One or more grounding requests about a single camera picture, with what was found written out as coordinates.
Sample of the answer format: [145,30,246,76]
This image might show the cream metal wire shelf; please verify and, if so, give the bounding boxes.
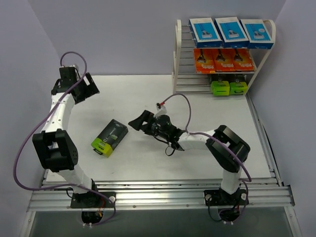
[172,19,273,94]

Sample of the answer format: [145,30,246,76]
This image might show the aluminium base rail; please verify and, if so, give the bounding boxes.
[28,178,295,211]

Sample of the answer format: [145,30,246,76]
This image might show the orange Gillette razor box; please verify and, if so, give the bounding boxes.
[233,48,254,72]
[211,48,235,72]
[194,48,215,74]

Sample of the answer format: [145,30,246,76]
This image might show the blue white Harry's razor box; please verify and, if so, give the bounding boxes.
[214,17,249,48]

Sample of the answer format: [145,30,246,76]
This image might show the black green razor box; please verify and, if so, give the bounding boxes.
[91,119,128,158]
[210,74,230,96]
[229,74,248,95]

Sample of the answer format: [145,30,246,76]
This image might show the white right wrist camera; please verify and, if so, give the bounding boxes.
[154,102,167,118]

